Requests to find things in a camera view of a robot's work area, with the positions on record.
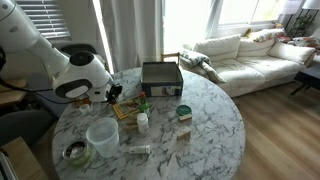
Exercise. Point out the striped grey blanket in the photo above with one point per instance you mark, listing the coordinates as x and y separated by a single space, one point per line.
200 65

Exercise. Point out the white sofa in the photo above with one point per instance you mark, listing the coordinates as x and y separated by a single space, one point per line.
266 66

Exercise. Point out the orange snack wrapper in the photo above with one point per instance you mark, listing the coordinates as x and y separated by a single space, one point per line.
80 101

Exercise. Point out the small wooden block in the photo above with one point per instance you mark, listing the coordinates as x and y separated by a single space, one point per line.
132 128
185 117
131 123
184 132
132 117

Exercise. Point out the clear lying bottle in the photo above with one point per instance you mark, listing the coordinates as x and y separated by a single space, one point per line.
139 149

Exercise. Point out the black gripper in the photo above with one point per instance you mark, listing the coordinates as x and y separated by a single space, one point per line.
115 92

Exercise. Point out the small white scoop cup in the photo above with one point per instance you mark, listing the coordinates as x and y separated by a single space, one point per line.
85 109

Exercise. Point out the translucent plastic cup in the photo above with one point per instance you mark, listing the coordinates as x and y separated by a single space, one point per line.
103 138

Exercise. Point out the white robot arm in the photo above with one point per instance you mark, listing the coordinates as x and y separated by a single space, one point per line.
36 40

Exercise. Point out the white pill bottle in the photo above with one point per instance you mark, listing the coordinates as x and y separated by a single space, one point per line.
142 124

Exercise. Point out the green tin with foil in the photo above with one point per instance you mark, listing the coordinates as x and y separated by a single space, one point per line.
77 152

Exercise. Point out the yellow dog book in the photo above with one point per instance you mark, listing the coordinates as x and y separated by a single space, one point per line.
125 109

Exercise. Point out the wooden chair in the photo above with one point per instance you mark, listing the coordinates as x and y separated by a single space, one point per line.
170 55

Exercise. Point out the white curtain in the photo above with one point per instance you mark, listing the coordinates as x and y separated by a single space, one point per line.
133 30

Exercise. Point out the floral throw pillow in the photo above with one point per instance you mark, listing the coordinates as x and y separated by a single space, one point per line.
305 42
268 35

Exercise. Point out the dark coffee table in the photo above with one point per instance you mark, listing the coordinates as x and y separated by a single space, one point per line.
308 78

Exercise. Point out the black plant stand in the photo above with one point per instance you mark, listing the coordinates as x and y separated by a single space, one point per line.
300 21

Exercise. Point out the green glass bottle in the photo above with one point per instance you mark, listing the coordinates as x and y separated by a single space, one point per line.
144 106

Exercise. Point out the dark blue cardboard box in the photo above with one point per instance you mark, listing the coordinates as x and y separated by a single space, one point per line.
161 87

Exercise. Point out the white window blinds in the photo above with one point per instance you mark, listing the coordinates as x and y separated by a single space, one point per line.
46 16

